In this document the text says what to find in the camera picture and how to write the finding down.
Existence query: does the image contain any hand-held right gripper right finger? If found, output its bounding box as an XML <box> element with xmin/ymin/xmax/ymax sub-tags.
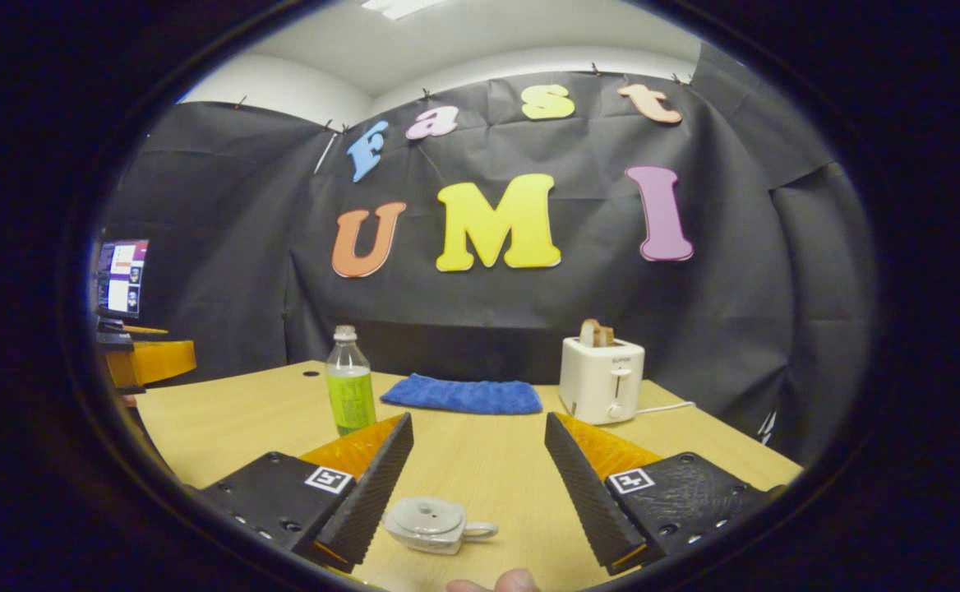
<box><xmin>544</xmin><ymin>411</ymin><xmax>787</xmax><ymax>576</ymax></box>

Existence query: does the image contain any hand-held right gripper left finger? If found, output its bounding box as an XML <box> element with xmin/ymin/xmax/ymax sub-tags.
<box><xmin>198</xmin><ymin>413</ymin><xmax>415</xmax><ymax>574</ymax></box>

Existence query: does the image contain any white teacup lid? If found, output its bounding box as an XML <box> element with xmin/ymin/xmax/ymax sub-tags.
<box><xmin>387</xmin><ymin>497</ymin><xmax>466</xmax><ymax>535</ymax></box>

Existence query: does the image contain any white ceramic teacup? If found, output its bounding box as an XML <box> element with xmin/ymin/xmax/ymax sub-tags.
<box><xmin>381</xmin><ymin>496</ymin><xmax>499</xmax><ymax>556</ymax></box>

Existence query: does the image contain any green label water bottle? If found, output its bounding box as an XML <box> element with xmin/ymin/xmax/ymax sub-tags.
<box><xmin>325</xmin><ymin>325</ymin><xmax>377</xmax><ymax>437</ymax></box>

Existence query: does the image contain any computer monitor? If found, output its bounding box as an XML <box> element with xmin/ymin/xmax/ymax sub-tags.
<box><xmin>95</xmin><ymin>238</ymin><xmax>150</xmax><ymax>321</ymax></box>

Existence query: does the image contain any white toaster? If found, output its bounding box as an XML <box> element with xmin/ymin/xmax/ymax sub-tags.
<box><xmin>559</xmin><ymin>336</ymin><xmax>646</xmax><ymax>426</ymax></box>

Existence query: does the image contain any blue towel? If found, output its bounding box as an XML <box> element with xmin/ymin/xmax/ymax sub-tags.
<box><xmin>379</xmin><ymin>373</ymin><xmax>544</xmax><ymax>415</ymax></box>

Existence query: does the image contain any black backdrop cloth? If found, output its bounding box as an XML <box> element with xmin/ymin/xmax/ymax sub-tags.
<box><xmin>106</xmin><ymin>41</ymin><xmax>879</xmax><ymax>461</ymax></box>

